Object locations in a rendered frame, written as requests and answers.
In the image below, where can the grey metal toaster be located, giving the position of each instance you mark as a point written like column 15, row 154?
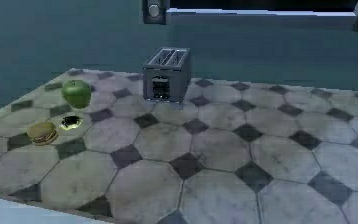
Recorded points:
column 167, row 77

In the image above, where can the green apple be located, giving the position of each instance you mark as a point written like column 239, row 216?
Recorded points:
column 76, row 93

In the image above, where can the brown burger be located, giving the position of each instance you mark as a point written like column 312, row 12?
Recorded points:
column 42, row 132

